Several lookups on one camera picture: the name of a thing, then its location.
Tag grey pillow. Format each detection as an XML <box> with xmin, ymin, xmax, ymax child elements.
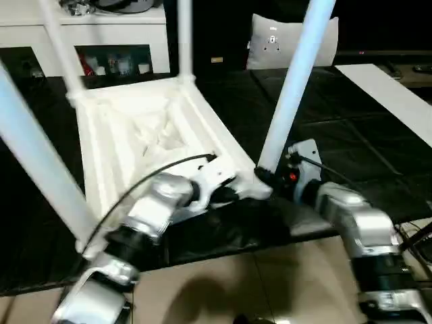
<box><xmin>246</xmin><ymin>13</ymin><xmax>340</xmax><ymax>71</ymax></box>

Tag white plastic table top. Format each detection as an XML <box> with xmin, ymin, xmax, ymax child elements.
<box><xmin>65</xmin><ymin>76</ymin><xmax>275</xmax><ymax>261</ymax></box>

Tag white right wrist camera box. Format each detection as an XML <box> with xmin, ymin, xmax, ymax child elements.
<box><xmin>286</xmin><ymin>138</ymin><xmax>323</xmax><ymax>204</ymax></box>

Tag black cabinet with gold label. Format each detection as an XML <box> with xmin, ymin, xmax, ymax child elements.
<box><xmin>167</xmin><ymin>0</ymin><xmax>258</xmax><ymax>74</ymax></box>

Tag crumpled patterned bag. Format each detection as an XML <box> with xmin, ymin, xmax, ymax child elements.
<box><xmin>59</xmin><ymin>0</ymin><xmax>94</xmax><ymax>17</ymax></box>

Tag black metal bar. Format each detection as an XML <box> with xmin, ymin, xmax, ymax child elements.
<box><xmin>400</xmin><ymin>225</ymin><xmax>432</xmax><ymax>251</ymax></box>

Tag white flat board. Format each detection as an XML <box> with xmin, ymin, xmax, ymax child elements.
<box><xmin>335</xmin><ymin>63</ymin><xmax>432</xmax><ymax>150</ymax></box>

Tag loose floor cables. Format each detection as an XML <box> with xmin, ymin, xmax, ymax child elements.
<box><xmin>398</xmin><ymin>221</ymin><xmax>432</xmax><ymax>271</ymax></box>

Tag grey bag with black strap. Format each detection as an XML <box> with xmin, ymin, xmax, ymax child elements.
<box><xmin>97</xmin><ymin>0</ymin><xmax>155</xmax><ymax>14</ymax></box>

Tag white sideboard with glass doors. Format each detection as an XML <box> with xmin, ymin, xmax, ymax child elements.
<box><xmin>0</xmin><ymin>0</ymin><xmax>171</xmax><ymax>79</ymax></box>

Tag black mat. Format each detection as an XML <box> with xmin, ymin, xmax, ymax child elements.
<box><xmin>0</xmin><ymin>65</ymin><xmax>432</xmax><ymax>295</ymax></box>

